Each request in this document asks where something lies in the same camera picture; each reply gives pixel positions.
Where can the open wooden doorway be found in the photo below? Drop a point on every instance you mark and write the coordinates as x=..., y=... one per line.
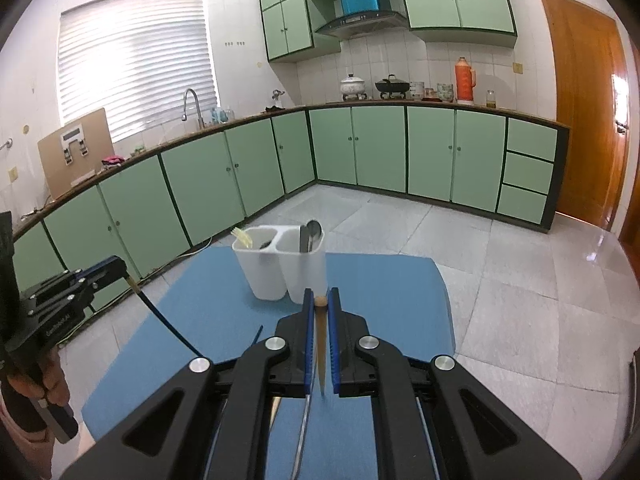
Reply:
x=629, y=232

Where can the pink cloth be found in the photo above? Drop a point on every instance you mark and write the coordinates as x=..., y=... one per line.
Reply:
x=112, y=161

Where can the small glass jar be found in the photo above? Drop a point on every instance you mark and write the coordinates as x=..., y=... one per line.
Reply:
x=491, y=99

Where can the dark grey chopstick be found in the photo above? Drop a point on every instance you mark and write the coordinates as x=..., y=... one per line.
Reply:
x=303, y=242
x=298, y=457

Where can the silver metal spoon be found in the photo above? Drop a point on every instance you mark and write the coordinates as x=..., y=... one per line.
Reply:
x=314, y=234

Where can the green upper cabinets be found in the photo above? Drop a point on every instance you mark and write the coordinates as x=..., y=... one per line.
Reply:
x=295, y=30

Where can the glass jar on counter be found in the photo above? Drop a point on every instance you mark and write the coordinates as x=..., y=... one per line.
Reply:
x=417, y=90

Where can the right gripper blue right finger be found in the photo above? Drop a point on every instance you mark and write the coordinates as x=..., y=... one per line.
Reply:
x=433, y=420

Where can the light wooden chopstick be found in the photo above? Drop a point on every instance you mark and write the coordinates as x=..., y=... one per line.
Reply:
x=321, y=317
x=274, y=410

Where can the white two-compartment utensil holder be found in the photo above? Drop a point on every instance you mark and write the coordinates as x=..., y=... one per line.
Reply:
x=281, y=269

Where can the silver kettle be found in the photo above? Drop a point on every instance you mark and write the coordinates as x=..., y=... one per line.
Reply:
x=276, y=101

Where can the pale gold plastic fork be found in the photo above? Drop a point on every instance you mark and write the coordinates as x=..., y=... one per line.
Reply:
x=243, y=237

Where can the brown cardboard box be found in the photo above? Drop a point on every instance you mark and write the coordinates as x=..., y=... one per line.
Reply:
x=74, y=153

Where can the orange thermos flask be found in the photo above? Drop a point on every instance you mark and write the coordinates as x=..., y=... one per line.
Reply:
x=465, y=81

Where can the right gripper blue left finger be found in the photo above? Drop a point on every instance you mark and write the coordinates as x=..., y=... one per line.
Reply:
x=210, y=420

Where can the black range hood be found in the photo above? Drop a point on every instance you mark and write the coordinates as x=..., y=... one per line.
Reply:
x=362, y=24

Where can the white window blinds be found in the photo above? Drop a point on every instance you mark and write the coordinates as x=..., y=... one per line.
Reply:
x=146, y=62

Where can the white cooking pot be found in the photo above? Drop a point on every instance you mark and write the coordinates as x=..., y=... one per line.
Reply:
x=352, y=88

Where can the green cabinets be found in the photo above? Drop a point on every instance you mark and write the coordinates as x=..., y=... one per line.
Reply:
x=295, y=30
x=158, y=205

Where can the left human hand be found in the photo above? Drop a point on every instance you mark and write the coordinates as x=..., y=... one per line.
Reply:
x=52, y=386

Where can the green lower cabinets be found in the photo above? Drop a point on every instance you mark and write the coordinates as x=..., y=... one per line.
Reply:
x=158, y=205

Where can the patterned mug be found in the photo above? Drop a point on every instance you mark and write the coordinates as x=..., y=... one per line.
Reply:
x=445, y=92

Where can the black wok with lid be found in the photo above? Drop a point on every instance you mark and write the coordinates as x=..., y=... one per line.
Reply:
x=392, y=87

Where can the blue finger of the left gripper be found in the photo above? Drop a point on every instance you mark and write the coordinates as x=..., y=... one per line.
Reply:
x=91, y=281
x=53, y=286

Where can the closed wooden door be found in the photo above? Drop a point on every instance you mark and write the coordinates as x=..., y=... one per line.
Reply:
x=588, y=61

